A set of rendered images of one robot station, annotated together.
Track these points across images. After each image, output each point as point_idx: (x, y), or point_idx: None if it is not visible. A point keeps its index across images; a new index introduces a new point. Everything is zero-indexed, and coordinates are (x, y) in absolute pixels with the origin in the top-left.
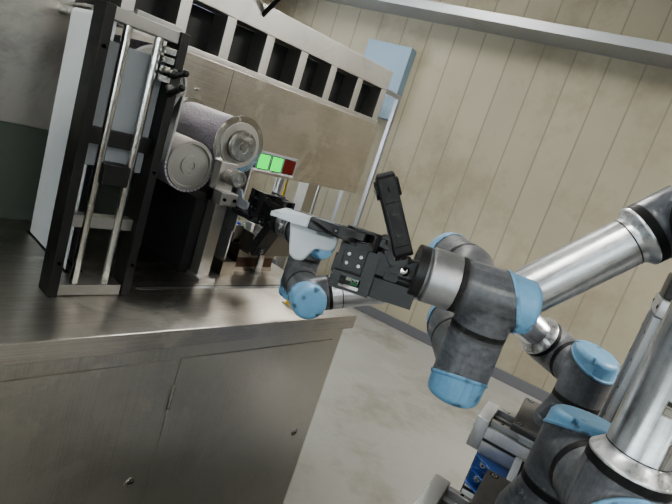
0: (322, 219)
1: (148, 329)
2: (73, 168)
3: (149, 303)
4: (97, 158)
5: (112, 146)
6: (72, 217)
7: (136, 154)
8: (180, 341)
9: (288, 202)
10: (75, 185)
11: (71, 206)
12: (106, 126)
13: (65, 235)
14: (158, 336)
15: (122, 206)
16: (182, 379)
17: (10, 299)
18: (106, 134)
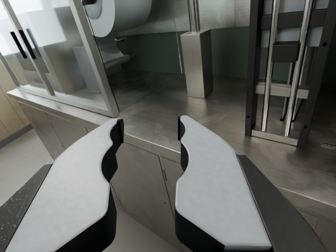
0: (92, 182)
1: (278, 183)
2: (248, 52)
3: (315, 161)
4: (269, 41)
5: (282, 27)
6: (252, 87)
7: (305, 29)
8: (311, 207)
9: None
10: (251, 65)
11: (250, 80)
12: (272, 11)
13: (249, 99)
14: (285, 192)
15: (294, 78)
16: (329, 237)
17: (225, 131)
18: (273, 19)
